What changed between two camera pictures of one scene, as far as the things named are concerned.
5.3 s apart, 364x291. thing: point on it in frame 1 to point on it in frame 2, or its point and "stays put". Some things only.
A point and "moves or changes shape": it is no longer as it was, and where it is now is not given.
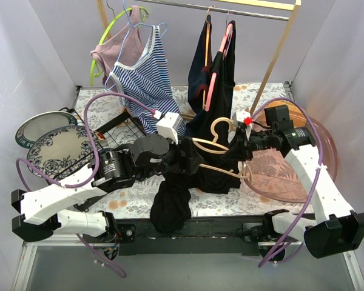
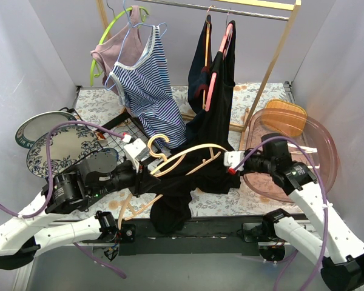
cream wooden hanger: x=214 y=142 moves or changes shape
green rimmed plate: x=37 y=124 stays put
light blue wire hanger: x=130 y=26 stays put
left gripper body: x=184 y=153 to x=140 y=179
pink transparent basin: x=274 y=178 stays put
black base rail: x=204 y=235 stays put
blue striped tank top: x=148 y=83 stays put
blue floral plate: x=62 y=152 stays put
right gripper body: x=241 y=145 to x=249 y=162
